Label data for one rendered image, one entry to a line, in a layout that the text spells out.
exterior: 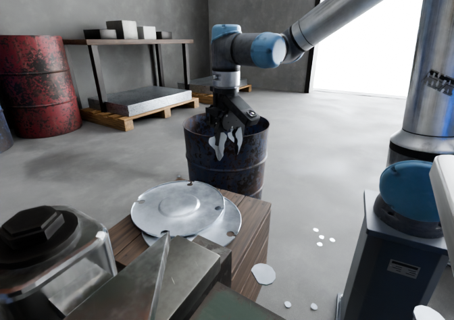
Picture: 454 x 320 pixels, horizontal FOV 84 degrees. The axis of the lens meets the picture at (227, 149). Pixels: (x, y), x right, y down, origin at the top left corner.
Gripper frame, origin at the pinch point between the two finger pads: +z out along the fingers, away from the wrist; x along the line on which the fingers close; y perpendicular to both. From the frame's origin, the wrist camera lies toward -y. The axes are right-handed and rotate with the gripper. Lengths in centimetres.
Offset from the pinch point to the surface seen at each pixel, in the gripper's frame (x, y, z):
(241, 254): 11.9, -18.9, 17.4
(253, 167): -28.3, 16.6, 20.5
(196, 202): 9.7, 4.9, 16.0
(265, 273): 31, -42, -13
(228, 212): 3.6, -4.0, 17.3
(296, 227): -44, 0, 52
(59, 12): -13, 305, -57
